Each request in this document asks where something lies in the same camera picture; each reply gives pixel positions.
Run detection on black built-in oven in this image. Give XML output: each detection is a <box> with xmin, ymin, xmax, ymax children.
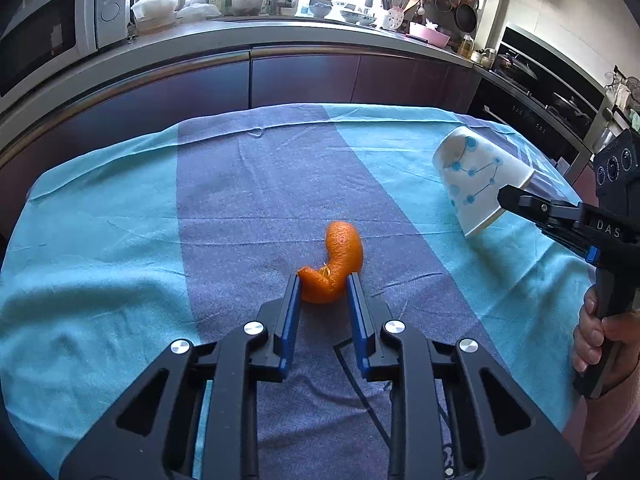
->
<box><xmin>469</xmin><ymin>25</ymin><xmax>610</xmax><ymax>183</ymax></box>

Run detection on dark kitchen counter cabinets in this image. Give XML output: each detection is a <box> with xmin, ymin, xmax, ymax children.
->
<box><xmin>0</xmin><ymin>16</ymin><xmax>482</xmax><ymax>241</ymax></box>

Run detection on white microwave oven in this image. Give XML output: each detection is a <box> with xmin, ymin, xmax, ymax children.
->
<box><xmin>1</xmin><ymin>0</ymin><xmax>130</xmax><ymax>110</ymax></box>

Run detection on black frying pan hanging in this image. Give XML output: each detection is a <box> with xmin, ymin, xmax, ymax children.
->
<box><xmin>454</xmin><ymin>0</ymin><xmax>477</xmax><ymax>35</ymax></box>

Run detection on person's right hand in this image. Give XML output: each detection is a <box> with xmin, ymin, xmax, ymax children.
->
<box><xmin>572</xmin><ymin>285</ymin><xmax>640</xmax><ymax>392</ymax></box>

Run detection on pink bowl on counter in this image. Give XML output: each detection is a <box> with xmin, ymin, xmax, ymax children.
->
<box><xmin>408</xmin><ymin>22</ymin><xmax>450</xmax><ymax>49</ymax></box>

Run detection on white paper cup blue dots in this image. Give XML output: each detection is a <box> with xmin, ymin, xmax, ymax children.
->
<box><xmin>432</xmin><ymin>127</ymin><xmax>535</xmax><ymax>237</ymax></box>

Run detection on right pink sleeve forearm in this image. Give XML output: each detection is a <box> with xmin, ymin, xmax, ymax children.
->
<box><xmin>562</xmin><ymin>367</ymin><xmax>639</xmax><ymax>474</ymax></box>

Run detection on blue grey patterned tablecloth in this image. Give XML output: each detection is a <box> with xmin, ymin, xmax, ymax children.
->
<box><xmin>1</xmin><ymin>104</ymin><xmax>590</xmax><ymax>474</ymax></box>

